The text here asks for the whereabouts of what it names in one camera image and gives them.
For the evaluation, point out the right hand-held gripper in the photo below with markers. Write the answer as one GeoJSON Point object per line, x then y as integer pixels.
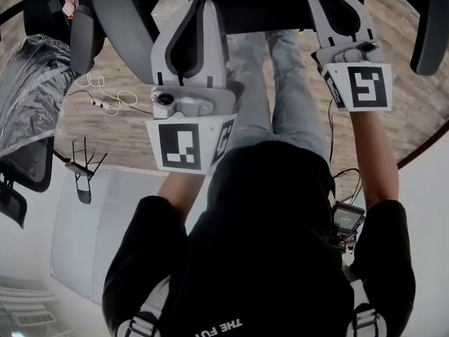
{"type": "Point", "coordinates": [366, 86]}

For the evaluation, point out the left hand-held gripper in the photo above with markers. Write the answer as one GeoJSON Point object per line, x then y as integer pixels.
{"type": "Point", "coordinates": [191, 104]}

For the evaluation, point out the person's left forearm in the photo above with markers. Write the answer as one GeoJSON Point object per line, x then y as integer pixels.
{"type": "Point", "coordinates": [182, 188]}

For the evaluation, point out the person's right forearm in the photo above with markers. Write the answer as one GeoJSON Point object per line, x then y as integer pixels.
{"type": "Point", "coordinates": [375, 153]}

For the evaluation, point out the gray office chair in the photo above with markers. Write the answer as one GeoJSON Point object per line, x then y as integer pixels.
{"type": "Point", "coordinates": [122, 23]}
{"type": "Point", "coordinates": [431, 26]}

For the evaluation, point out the person's gray jeans legs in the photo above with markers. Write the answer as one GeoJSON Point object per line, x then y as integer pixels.
{"type": "Point", "coordinates": [294, 93]}

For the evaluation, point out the red and white box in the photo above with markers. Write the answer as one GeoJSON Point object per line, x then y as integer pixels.
{"type": "Point", "coordinates": [70, 8]}

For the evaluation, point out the black folding chair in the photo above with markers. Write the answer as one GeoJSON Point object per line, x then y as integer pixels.
{"type": "Point", "coordinates": [84, 177]}

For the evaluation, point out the plastic-wrapped office chair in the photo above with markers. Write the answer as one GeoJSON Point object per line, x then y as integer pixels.
{"type": "Point", "coordinates": [28, 90]}

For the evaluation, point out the black waist-worn device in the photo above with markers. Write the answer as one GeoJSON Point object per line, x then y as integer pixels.
{"type": "Point", "coordinates": [347, 219]}

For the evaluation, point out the black mesh office chair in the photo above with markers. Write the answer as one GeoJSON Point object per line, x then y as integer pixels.
{"type": "Point", "coordinates": [24, 174]}

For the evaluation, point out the person's black shirt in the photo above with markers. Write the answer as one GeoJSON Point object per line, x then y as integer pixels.
{"type": "Point", "coordinates": [266, 244]}

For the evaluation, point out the white wall panel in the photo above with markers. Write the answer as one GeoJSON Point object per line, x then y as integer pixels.
{"type": "Point", "coordinates": [91, 241]}

